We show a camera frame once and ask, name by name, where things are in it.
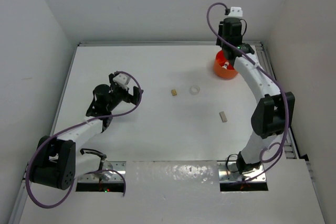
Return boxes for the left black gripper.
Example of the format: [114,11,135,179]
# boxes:
[106,75,142,111]

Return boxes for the pink white stapler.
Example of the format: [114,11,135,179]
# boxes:
[223,61,229,69]

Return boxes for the tan eraser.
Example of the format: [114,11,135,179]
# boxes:
[171,89,177,96]

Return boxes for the clear tape roll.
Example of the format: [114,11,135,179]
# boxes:
[189,85,201,95]

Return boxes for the beige staple box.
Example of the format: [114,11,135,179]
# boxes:
[219,111,227,123]

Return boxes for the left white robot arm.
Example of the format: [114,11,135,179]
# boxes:
[27,71,143,190]

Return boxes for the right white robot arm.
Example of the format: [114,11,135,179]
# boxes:
[216,17,295,174]

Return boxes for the orange round pen holder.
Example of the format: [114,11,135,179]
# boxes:
[213,50,238,80]

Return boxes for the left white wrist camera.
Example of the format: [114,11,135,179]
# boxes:
[112,73,131,91]

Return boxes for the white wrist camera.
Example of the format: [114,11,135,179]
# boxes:
[225,7,243,18]
[112,73,131,91]

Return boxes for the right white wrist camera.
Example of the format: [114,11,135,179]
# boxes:
[225,7,243,18]

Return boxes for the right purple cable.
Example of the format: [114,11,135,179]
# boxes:
[206,3,289,183]

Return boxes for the purple cable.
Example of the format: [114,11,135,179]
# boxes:
[25,70,144,209]
[206,3,289,183]

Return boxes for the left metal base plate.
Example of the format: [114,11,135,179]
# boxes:
[78,161,126,183]

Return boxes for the metal base plate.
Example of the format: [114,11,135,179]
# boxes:
[217,161,266,183]
[78,161,126,183]

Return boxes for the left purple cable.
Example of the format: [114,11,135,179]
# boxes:
[25,70,144,209]

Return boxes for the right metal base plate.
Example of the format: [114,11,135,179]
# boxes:
[217,161,266,183]

